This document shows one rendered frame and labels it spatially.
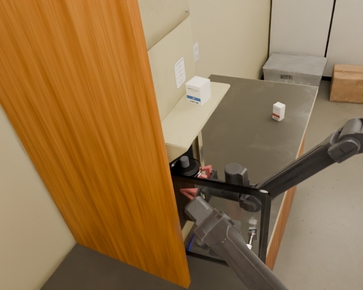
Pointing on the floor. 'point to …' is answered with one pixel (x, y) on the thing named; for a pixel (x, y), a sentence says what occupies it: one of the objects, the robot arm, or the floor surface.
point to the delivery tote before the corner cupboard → (294, 69)
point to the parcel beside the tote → (352, 84)
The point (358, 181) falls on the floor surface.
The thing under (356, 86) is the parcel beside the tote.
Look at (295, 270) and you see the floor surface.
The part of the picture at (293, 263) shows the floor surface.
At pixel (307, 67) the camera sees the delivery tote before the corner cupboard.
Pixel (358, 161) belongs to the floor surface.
